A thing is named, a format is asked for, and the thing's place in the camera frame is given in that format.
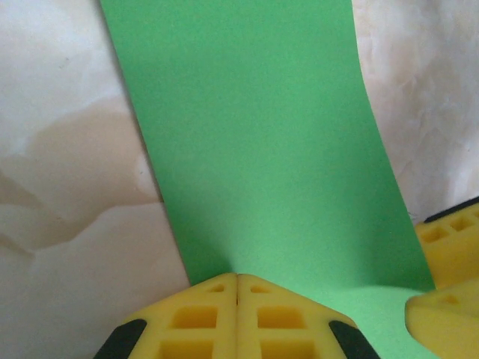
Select green paper sheet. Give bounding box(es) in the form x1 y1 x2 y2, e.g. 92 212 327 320
97 0 437 359

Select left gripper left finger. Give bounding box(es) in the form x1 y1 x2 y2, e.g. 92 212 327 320
97 272 239 359

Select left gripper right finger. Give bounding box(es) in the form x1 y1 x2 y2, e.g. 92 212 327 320
237 274 377 359

